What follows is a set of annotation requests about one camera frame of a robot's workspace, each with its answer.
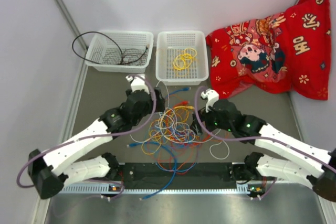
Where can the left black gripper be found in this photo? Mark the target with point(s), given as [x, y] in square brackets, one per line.
[161, 107]

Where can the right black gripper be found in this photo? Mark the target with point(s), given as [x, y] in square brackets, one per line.
[196, 126]

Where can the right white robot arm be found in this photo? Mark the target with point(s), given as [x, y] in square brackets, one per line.
[299, 162]

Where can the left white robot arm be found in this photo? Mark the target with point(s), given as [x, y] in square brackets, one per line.
[52, 170]

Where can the right white plastic basket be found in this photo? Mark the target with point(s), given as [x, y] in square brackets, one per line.
[181, 58]

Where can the white plastic basket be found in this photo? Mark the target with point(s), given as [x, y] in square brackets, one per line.
[120, 51]
[181, 58]

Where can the left white plastic basket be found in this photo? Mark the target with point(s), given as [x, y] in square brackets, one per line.
[120, 51]

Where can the red patterned pillow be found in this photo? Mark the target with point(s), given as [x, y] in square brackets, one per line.
[286, 51]

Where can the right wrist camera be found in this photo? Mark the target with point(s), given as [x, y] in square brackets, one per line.
[211, 96]

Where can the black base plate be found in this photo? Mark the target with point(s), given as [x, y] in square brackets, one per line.
[153, 172]

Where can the white slotted cable duct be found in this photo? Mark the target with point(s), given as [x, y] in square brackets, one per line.
[91, 188]

